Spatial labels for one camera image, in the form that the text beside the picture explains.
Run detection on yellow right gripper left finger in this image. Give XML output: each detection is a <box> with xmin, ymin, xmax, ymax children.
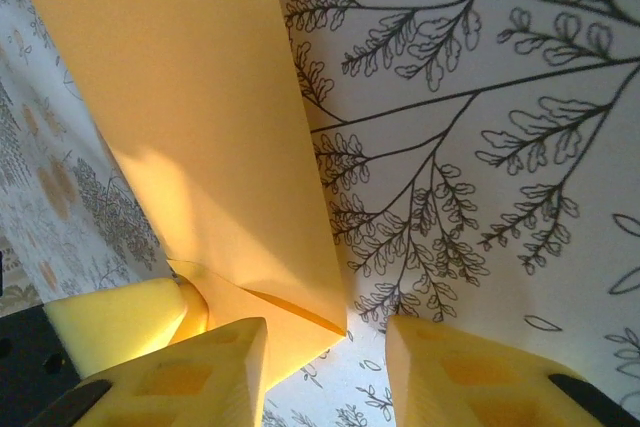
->
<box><xmin>29</xmin><ymin>316</ymin><xmax>269</xmax><ymax>427</ymax></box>

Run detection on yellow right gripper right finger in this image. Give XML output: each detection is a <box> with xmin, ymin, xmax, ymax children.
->
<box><xmin>384</xmin><ymin>315</ymin><xmax>640</xmax><ymax>427</ymax></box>

